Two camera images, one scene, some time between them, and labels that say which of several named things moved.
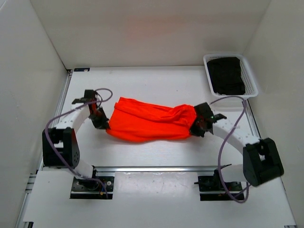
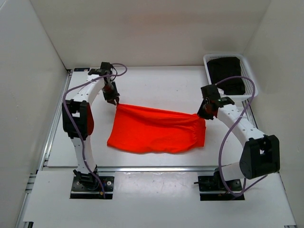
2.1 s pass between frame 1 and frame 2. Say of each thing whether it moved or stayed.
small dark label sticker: stayed
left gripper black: moved
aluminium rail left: stayed
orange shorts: moved
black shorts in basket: stayed
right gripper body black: moved
